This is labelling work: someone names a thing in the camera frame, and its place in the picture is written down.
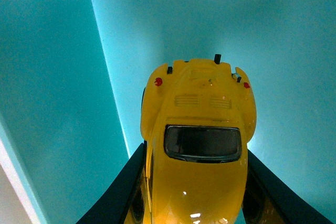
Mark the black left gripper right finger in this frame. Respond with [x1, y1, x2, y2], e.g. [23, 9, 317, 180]
[242, 151, 331, 224]

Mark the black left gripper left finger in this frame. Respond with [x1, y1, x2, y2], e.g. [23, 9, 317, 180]
[77, 143, 147, 223]

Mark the yellow beetle toy car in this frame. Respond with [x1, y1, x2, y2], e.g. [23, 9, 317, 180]
[125, 54, 257, 223]

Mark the turquoise plastic storage bin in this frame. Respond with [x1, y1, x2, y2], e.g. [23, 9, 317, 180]
[1, 0, 335, 223]

